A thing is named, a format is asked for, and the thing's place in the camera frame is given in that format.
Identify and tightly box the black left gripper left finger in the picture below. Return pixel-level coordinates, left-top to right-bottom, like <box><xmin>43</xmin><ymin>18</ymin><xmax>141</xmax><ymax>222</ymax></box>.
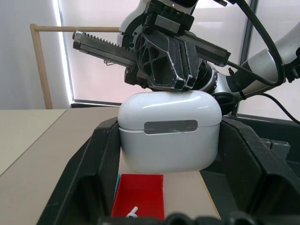
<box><xmin>36</xmin><ymin>117</ymin><xmax>122</xmax><ymax>225</ymax></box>

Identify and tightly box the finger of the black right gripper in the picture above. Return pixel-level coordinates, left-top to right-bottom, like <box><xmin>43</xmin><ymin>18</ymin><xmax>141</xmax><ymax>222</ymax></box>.
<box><xmin>180</xmin><ymin>41</ymin><xmax>200</xmax><ymax>91</ymax></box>
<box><xmin>135</xmin><ymin>31</ymin><xmax>187</xmax><ymax>91</ymax></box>

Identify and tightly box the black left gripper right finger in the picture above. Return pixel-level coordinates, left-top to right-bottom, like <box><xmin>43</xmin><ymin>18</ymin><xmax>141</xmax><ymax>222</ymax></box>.
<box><xmin>218</xmin><ymin>116</ymin><xmax>300</xmax><ymax>225</ymax></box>

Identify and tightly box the white earbud case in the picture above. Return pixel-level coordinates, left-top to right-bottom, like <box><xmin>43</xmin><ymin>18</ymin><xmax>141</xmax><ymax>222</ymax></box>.
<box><xmin>117</xmin><ymin>90</ymin><xmax>223</xmax><ymax>174</ymax></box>

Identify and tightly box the white earbud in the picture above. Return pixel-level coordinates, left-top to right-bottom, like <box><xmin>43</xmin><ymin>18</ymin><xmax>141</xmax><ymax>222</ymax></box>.
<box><xmin>126</xmin><ymin>206</ymin><xmax>139</xmax><ymax>219</ymax></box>

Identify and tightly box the red plastic tray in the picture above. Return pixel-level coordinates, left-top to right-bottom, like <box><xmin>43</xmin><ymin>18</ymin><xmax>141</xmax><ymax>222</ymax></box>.
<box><xmin>111</xmin><ymin>173</ymin><xmax>165</xmax><ymax>220</ymax></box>

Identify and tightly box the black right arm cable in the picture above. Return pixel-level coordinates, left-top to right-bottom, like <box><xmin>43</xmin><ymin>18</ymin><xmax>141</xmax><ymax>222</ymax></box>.
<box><xmin>212</xmin><ymin>0</ymin><xmax>300</xmax><ymax>125</ymax></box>

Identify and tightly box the wooden rack frame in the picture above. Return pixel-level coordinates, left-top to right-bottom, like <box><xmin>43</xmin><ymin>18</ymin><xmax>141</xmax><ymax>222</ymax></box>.
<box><xmin>30</xmin><ymin>23</ymin><xmax>120</xmax><ymax>110</ymax></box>

